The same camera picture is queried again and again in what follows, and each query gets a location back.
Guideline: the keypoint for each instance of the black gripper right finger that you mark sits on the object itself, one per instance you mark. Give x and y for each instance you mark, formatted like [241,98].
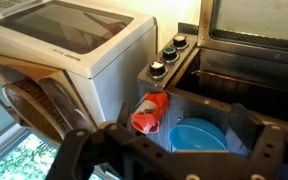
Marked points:
[270,146]

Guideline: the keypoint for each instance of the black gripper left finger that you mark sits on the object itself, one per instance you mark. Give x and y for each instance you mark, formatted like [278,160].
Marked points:
[94,156]

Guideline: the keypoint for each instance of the black toaster knob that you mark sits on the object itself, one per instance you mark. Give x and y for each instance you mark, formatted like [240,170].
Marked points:
[157,68]
[179,41]

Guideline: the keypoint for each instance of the light blue bowl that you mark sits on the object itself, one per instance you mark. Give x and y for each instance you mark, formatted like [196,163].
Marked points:
[197,135]

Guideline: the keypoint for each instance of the green lit toaster knob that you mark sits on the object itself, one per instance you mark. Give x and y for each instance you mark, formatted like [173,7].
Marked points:
[169,54]

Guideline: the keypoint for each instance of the white microwave oven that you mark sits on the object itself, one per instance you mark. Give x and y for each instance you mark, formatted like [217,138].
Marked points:
[117,76]

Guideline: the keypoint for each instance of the round woven placemat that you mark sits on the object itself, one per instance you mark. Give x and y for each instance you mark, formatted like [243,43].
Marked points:
[34,106]

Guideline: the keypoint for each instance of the window with grey frame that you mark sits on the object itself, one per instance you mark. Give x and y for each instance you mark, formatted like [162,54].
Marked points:
[14,156]

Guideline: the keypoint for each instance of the silver toaster oven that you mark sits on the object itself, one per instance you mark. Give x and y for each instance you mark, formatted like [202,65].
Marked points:
[250,66]

